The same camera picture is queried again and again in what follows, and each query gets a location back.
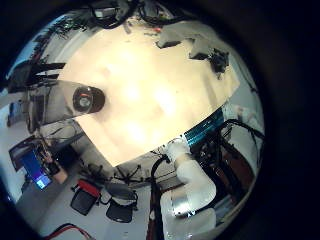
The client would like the teal striped panel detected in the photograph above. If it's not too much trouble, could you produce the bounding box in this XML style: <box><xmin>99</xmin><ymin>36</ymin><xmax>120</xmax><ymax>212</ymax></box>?
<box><xmin>184</xmin><ymin>108</ymin><xmax>225</xmax><ymax>146</ymax></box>

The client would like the brown wooden cabinet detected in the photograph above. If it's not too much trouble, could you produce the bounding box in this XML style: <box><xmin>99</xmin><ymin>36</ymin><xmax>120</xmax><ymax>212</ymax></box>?
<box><xmin>218</xmin><ymin>146</ymin><xmax>256</xmax><ymax>203</ymax></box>

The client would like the black office chair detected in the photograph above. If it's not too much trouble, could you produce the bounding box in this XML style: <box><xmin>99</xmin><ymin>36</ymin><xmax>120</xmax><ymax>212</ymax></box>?
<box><xmin>105</xmin><ymin>182</ymin><xmax>139</xmax><ymax>224</ymax></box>
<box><xmin>69</xmin><ymin>179</ymin><xmax>102</xmax><ymax>217</ymax></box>

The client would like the blue computer monitor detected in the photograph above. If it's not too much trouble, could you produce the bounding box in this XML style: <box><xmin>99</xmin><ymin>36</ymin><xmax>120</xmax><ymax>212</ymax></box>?
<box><xmin>19</xmin><ymin>149</ymin><xmax>53</xmax><ymax>192</ymax></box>

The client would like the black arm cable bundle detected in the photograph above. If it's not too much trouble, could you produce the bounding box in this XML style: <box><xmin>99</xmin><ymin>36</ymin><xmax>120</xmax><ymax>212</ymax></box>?
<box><xmin>222</xmin><ymin>118</ymin><xmax>266</xmax><ymax>162</ymax></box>

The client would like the red floor cable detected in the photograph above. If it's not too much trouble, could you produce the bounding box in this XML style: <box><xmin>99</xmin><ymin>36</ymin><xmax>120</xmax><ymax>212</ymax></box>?
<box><xmin>43</xmin><ymin>222</ymin><xmax>95</xmax><ymax>240</ymax></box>

